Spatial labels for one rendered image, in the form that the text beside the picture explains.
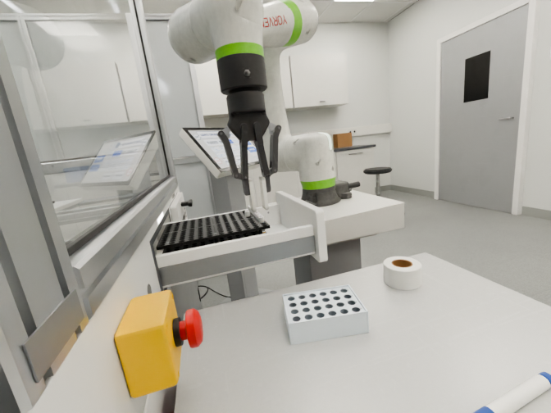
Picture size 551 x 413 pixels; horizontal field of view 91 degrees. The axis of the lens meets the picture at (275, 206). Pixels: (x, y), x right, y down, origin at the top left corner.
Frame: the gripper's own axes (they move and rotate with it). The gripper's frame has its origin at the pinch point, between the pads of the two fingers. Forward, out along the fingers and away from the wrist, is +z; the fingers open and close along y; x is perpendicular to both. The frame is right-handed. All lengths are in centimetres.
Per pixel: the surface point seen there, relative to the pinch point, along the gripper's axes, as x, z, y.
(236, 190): -104, 14, -8
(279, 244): 7.7, 9.2, -1.5
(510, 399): 39.8, 18.6, -16.0
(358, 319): 23.7, 17.4, -8.5
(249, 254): 7.7, 9.9, 4.5
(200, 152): -85, -10, 9
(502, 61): -178, -69, -317
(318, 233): 9.4, 7.9, -9.2
